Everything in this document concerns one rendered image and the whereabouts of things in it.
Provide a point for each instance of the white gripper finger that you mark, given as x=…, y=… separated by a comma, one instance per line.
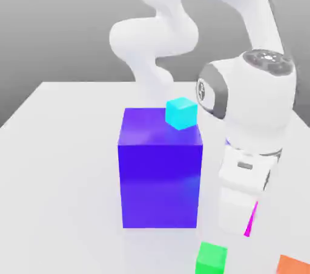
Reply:
x=236, y=213

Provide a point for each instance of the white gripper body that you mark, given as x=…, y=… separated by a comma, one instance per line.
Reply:
x=244, y=174

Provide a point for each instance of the small magenta cube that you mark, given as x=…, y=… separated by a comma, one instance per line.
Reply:
x=251, y=223

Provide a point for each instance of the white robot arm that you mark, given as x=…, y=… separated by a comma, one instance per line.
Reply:
x=251, y=99

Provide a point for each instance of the small green cube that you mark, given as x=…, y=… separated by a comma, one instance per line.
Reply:
x=210, y=259

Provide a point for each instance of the small orange cube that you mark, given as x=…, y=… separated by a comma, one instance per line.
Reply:
x=294, y=266

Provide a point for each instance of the small cyan cube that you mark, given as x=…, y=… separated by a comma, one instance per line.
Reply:
x=181, y=114

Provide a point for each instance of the large blue box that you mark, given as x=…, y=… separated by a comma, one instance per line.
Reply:
x=159, y=182

